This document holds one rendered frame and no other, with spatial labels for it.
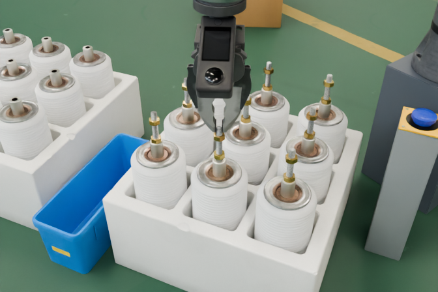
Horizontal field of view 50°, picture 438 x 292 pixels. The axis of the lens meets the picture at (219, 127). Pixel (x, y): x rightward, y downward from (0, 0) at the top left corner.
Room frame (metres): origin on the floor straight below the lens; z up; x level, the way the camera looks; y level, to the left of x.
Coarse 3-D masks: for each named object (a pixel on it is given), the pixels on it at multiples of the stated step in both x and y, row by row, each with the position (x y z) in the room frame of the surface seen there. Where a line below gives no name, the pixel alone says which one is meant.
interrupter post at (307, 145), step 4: (304, 140) 0.64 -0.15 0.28; (308, 140) 0.64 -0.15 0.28; (312, 140) 0.64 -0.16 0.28; (304, 144) 0.64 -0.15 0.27; (308, 144) 0.64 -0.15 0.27; (312, 144) 0.64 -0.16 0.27; (304, 148) 0.64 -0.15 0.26; (308, 148) 0.64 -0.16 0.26; (312, 148) 0.64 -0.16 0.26; (304, 152) 0.64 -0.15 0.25; (308, 152) 0.64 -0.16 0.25; (312, 152) 0.64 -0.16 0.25
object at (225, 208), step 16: (192, 176) 0.59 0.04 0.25; (192, 192) 0.58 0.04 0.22; (208, 192) 0.55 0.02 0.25; (224, 192) 0.55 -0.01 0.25; (240, 192) 0.56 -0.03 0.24; (192, 208) 0.58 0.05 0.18; (208, 208) 0.55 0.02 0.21; (224, 208) 0.54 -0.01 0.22; (240, 208) 0.56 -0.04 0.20; (224, 224) 0.54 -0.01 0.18
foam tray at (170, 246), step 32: (288, 128) 0.84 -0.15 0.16; (352, 160) 0.70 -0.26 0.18; (128, 192) 0.63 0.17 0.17; (256, 192) 0.62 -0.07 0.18; (128, 224) 0.58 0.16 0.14; (160, 224) 0.55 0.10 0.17; (192, 224) 0.54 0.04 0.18; (320, 224) 0.54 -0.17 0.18; (128, 256) 0.58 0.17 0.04; (160, 256) 0.55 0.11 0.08; (192, 256) 0.53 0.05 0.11; (224, 256) 0.50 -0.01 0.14; (256, 256) 0.48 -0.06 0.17; (288, 256) 0.47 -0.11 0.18; (320, 256) 0.48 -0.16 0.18; (192, 288) 0.53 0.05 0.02; (224, 288) 0.50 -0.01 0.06; (256, 288) 0.48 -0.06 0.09; (288, 288) 0.46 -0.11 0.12
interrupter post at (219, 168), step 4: (212, 160) 0.59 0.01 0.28; (224, 160) 0.59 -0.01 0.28; (212, 164) 0.59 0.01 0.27; (216, 164) 0.58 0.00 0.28; (220, 164) 0.58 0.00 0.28; (224, 164) 0.58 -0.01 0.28; (212, 168) 0.59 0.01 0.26; (216, 168) 0.58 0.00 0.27; (220, 168) 0.58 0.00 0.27; (224, 168) 0.58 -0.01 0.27; (212, 172) 0.59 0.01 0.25; (216, 172) 0.58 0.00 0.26; (220, 172) 0.58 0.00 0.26; (224, 172) 0.58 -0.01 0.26; (216, 176) 0.58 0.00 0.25; (220, 176) 0.58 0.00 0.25
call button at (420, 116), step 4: (420, 108) 0.67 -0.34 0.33; (424, 108) 0.67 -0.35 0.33; (412, 112) 0.66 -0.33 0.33; (416, 112) 0.65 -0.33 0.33; (420, 112) 0.65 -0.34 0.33; (424, 112) 0.65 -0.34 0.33; (428, 112) 0.65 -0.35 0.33; (432, 112) 0.65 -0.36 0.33; (412, 116) 0.65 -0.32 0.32; (416, 116) 0.64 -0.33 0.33; (420, 116) 0.64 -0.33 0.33; (424, 116) 0.64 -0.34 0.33; (428, 116) 0.64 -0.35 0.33; (432, 116) 0.64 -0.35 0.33; (436, 116) 0.64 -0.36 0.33; (416, 120) 0.64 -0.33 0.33; (420, 120) 0.63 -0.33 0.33; (424, 120) 0.63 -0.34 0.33; (428, 120) 0.63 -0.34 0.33; (432, 120) 0.63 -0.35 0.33; (436, 120) 0.64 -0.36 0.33; (420, 124) 0.64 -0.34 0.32; (424, 124) 0.63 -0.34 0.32; (428, 124) 0.63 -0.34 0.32
